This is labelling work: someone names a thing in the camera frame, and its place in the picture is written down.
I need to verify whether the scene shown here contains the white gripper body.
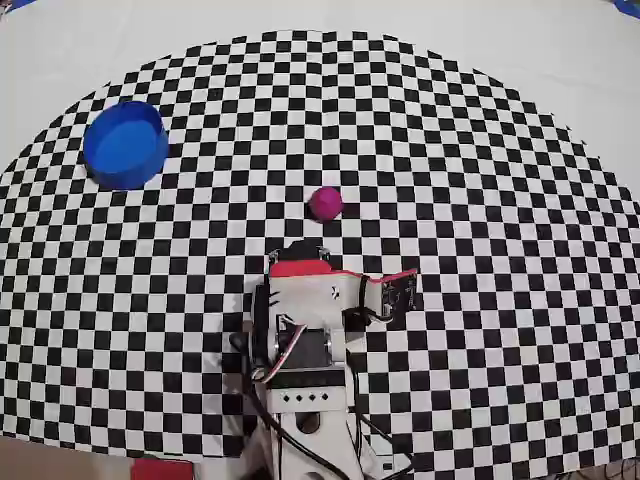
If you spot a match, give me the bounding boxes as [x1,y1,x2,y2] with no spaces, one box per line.
[266,259,370,327]

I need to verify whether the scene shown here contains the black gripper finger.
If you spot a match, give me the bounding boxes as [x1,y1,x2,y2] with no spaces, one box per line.
[268,238,331,265]

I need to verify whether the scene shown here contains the blue round box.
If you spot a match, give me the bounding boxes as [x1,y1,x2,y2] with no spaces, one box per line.
[82,99,170,191]

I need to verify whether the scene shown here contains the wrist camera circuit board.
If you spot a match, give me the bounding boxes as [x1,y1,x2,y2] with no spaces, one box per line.
[377,268,419,315]

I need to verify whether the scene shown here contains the pink faceted ball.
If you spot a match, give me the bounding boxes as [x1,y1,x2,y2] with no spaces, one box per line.
[307,186,345,223]

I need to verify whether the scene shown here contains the red flat object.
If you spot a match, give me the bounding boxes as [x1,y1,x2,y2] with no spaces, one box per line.
[130,457,195,480]

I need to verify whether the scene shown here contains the white red servo wires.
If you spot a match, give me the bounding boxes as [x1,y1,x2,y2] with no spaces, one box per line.
[253,319,307,387]

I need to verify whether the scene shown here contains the checkerboard printed white sheet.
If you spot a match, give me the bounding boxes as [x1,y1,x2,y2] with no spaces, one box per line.
[0,0,640,476]

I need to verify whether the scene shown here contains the thin dark tangled wires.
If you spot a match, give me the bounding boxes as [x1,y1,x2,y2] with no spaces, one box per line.
[564,462,640,480]

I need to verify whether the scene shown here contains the black power cable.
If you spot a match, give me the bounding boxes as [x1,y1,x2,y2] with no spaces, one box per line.
[228,332,346,480]

